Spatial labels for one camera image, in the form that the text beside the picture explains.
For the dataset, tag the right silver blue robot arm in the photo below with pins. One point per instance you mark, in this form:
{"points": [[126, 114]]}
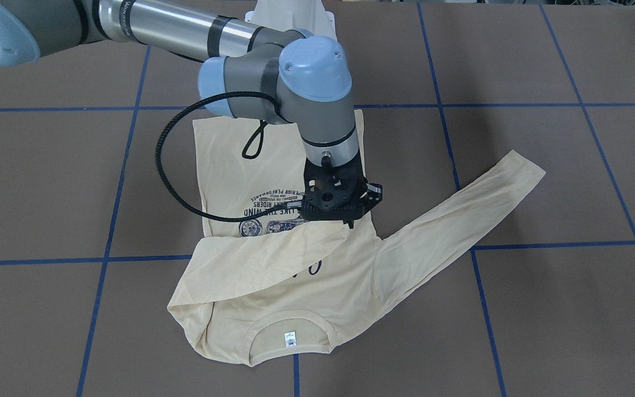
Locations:
{"points": [[247, 71]]}

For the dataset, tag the beige long-sleeve printed shirt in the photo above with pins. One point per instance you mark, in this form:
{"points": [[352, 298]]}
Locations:
{"points": [[278, 286]]}

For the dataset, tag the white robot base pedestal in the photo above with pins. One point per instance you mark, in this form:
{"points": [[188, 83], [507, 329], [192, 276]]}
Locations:
{"points": [[285, 15]]}

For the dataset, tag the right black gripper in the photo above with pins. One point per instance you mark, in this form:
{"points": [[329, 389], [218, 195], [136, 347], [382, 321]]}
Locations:
{"points": [[373, 196]]}

